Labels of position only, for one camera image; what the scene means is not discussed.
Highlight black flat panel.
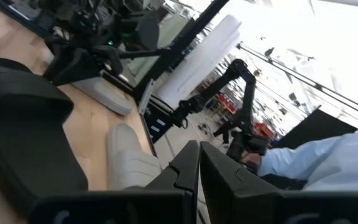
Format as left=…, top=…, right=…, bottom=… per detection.
left=272, top=107, right=358, bottom=150

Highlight person's hand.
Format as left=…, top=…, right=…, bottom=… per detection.
left=241, top=151, right=263, bottom=170

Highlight white round pillar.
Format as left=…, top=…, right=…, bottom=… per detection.
left=156, top=14, right=242, bottom=110

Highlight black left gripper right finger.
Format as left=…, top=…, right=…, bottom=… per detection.
left=200, top=141, right=358, bottom=224

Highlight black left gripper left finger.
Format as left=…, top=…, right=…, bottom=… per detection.
left=29, top=139, right=200, bottom=224

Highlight red storage cabinet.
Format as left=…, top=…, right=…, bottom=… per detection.
left=216, top=94, right=237, bottom=114
left=252, top=122, right=275, bottom=140

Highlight black metal table frame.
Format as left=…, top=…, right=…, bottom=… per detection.
left=134, top=0, right=231, bottom=102

